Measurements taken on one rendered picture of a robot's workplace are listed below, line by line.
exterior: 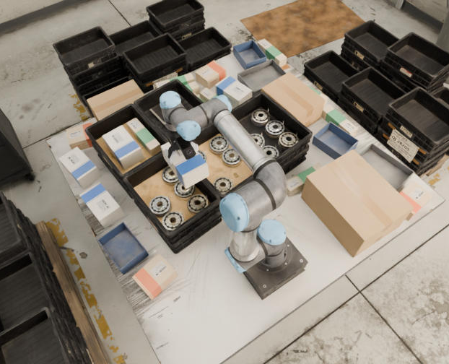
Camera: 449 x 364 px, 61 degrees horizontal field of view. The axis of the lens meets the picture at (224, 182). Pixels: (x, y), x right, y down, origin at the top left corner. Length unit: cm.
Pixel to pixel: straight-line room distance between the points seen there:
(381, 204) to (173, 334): 110
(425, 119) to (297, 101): 100
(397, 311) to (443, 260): 50
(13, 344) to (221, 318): 105
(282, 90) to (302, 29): 198
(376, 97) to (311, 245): 149
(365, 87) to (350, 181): 134
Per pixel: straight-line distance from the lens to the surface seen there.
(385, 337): 264
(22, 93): 404
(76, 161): 223
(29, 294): 244
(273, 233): 157
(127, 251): 196
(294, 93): 229
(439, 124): 290
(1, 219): 260
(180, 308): 182
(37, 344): 221
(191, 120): 136
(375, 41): 357
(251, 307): 180
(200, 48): 337
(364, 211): 184
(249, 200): 116
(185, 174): 159
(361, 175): 195
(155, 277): 180
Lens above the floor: 245
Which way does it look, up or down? 57 degrees down
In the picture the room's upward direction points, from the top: 4 degrees counter-clockwise
